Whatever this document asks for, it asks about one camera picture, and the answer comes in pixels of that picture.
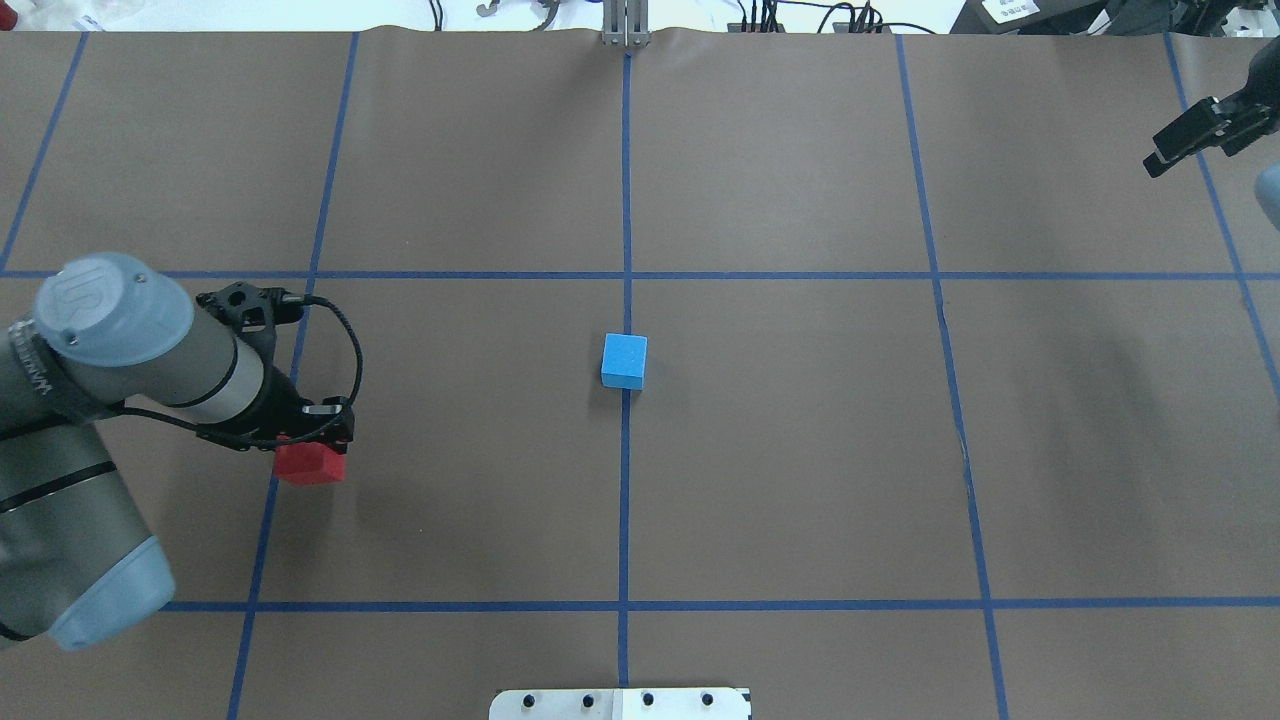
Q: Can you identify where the red wooden cube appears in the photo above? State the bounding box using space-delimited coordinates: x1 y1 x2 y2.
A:
271 441 348 486

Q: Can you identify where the grey aluminium frame post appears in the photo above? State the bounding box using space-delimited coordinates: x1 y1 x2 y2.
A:
600 0 652 49

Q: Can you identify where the blue wooden cube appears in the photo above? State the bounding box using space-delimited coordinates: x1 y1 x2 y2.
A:
600 333 649 391

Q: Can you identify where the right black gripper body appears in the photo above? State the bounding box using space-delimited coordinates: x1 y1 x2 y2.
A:
1152 63 1279 161

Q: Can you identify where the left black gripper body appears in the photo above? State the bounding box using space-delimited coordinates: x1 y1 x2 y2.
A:
195 283 357 452

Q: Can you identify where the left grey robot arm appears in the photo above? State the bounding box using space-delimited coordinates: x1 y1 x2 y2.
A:
1 252 364 651

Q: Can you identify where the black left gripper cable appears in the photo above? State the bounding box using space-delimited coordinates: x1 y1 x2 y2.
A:
120 295 365 447

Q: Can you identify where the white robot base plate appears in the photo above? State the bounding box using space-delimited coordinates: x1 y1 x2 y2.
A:
488 687 753 719

